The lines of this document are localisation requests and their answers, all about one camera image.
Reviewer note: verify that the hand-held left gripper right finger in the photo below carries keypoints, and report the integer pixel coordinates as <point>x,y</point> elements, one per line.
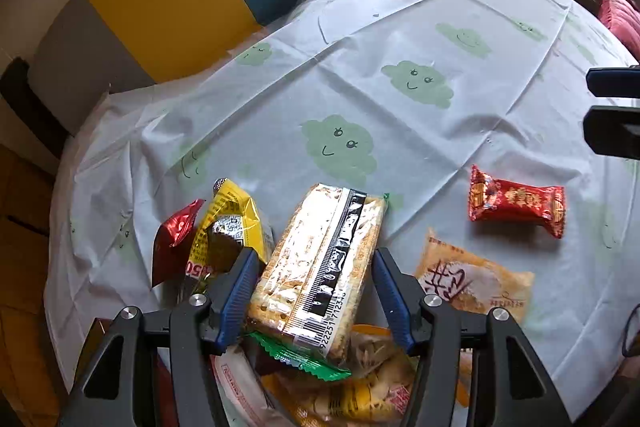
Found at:
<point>392,302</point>

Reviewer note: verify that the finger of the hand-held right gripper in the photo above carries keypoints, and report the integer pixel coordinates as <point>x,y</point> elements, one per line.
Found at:
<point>612,129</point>
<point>612,82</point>

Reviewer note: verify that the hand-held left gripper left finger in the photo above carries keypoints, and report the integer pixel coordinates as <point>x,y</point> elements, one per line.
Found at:
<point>237,297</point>

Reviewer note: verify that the yellow sunflower seed packet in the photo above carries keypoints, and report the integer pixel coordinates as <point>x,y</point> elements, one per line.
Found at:
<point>370,387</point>

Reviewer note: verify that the clear cracker packet black stripe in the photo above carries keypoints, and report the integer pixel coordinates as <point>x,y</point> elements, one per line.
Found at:
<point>310,247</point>

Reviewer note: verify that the red candy packet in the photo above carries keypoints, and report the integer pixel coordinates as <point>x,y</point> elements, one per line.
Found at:
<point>515,204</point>

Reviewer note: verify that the pink cloth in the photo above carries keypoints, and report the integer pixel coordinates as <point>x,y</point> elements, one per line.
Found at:
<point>622,22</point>

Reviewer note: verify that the orange pastry packet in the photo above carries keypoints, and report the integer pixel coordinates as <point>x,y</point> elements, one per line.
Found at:
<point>475,277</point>

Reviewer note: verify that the green snack wrapper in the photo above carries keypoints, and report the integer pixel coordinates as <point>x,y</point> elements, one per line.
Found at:
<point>300,359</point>

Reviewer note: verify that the small dark red snack packet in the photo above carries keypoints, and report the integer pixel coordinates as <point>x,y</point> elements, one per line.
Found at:
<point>172,237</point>

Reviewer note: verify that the yellow snack packet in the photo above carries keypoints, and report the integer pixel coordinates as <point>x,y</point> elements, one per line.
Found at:
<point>235,207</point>

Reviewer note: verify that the white snack packet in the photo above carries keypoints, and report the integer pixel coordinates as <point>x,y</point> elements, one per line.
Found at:
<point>240,392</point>

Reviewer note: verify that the white tablecloth with green clouds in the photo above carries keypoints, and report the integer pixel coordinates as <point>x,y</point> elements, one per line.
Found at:
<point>400,147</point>

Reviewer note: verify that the grey yellow blue sofa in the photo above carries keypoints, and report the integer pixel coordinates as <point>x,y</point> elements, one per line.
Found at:
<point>165,7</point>

